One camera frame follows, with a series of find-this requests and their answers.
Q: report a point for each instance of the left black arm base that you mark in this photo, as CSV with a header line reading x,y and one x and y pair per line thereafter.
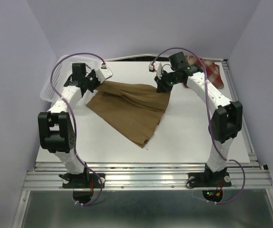
x,y
82,181

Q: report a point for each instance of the aluminium frame rail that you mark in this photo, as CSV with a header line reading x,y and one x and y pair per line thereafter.
x,y
145,187

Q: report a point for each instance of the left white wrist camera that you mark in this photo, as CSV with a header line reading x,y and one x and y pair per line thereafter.
x,y
104,73

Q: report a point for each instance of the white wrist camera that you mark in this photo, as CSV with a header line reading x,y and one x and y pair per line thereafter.
x,y
156,66
104,73

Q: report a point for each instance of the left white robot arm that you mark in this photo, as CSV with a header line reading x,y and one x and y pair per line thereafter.
x,y
57,126

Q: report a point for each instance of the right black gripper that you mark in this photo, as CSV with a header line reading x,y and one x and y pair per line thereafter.
x,y
161,86

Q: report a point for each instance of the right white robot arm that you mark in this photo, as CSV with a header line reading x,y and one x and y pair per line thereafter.
x,y
224,115

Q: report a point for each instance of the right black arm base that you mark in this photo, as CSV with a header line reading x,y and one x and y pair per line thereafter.
x,y
207,179

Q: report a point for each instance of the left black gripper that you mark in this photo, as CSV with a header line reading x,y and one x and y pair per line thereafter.
x,y
93,74

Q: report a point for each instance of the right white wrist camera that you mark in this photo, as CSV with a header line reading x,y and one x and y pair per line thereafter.
x,y
156,66

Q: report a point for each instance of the brown skirt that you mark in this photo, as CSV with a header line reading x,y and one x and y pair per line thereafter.
x,y
134,110

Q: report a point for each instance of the red plaid skirt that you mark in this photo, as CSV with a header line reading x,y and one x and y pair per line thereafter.
x,y
212,69

